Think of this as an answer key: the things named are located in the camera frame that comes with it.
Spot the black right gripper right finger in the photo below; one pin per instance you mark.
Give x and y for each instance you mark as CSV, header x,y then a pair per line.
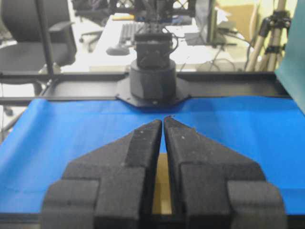
x,y
215,187

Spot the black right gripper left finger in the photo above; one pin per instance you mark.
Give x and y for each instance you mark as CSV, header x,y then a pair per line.
x,y
111,187

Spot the open cardboard box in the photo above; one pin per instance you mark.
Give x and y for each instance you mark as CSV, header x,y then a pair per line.
x,y
162,195

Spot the blue table cloth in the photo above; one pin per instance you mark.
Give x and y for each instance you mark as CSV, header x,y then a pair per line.
x,y
270,131

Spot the black computer mouse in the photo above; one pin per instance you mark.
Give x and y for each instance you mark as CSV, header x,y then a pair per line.
x,y
117,51

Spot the teal backdrop sheet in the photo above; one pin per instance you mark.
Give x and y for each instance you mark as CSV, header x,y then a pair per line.
x,y
291,71

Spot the black computer keyboard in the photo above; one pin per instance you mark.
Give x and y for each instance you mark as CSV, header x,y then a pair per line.
x,y
128,32

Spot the black office chair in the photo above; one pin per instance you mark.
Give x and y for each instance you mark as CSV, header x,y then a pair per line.
x,y
27,55

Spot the black metal table rail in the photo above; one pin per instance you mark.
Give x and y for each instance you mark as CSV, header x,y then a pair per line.
x,y
112,86

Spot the metal camera tripod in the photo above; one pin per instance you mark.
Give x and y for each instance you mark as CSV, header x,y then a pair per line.
x,y
268,50

